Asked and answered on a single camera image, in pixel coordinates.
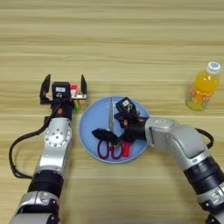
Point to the red and black marker pen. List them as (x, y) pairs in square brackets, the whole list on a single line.
[(126, 150)]

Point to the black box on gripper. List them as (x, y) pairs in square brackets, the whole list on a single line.
[(61, 90), (126, 105)]

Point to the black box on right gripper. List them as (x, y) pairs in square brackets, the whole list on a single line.
[(126, 105)]

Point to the light blue round plate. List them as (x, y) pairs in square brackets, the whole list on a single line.
[(93, 122)]

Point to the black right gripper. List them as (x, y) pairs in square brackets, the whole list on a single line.
[(134, 129)]

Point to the orange juice bottle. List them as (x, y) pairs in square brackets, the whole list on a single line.
[(204, 87)]

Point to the colourful puzzle cube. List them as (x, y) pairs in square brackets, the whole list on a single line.
[(74, 89)]

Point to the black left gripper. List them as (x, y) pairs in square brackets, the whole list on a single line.
[(62, 110)]

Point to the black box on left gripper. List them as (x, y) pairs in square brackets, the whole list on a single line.
[(61, 90)]

